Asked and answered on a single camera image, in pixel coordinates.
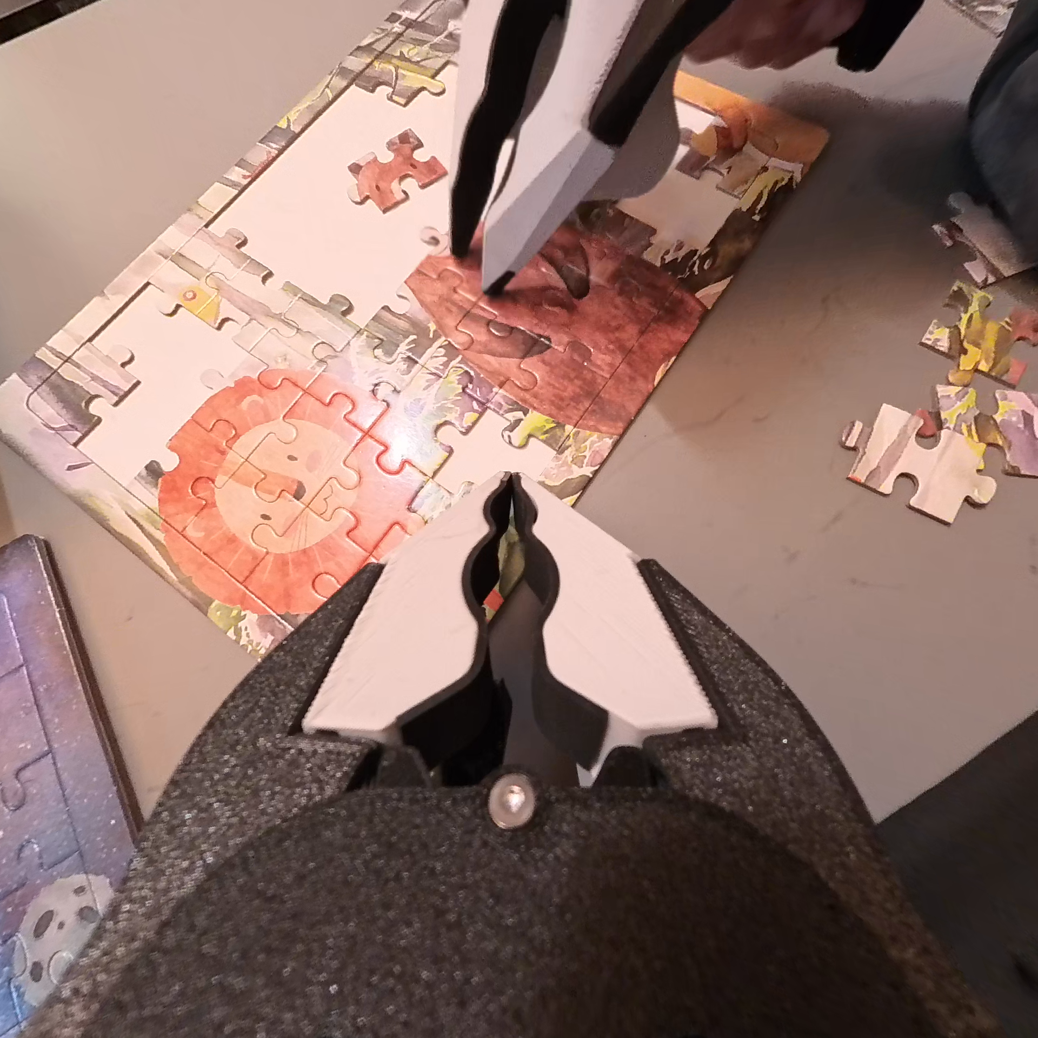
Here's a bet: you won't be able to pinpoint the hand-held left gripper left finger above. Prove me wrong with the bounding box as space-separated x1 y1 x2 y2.
302 472 514 747

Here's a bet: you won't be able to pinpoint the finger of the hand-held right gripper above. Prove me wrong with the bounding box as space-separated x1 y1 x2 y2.
448 0 570 261
481 0 643 295

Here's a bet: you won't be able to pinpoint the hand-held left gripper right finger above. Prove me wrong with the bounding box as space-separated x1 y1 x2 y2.
513 472 721 771

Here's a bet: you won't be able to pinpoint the acorn print puzzle piece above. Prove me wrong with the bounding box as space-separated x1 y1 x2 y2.
677 105 780 183

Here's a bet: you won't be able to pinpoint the jigsaw puzzle frame board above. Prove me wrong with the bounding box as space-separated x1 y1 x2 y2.
0 0 830 654

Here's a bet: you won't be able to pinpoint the assembled orange lion pieces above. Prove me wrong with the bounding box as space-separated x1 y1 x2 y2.
154 369 451 617

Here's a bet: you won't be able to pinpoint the jigsaw pieces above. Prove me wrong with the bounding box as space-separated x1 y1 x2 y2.
839 0 1038 524

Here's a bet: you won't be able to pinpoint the person's right hand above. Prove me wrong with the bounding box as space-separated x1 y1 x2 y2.
685 0 864 71

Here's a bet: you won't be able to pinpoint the space themed puzzle board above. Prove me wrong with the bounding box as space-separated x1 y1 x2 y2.
0 534 143 1038

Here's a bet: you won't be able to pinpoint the black flat panel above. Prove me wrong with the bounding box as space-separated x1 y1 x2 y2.
0 0 62 42

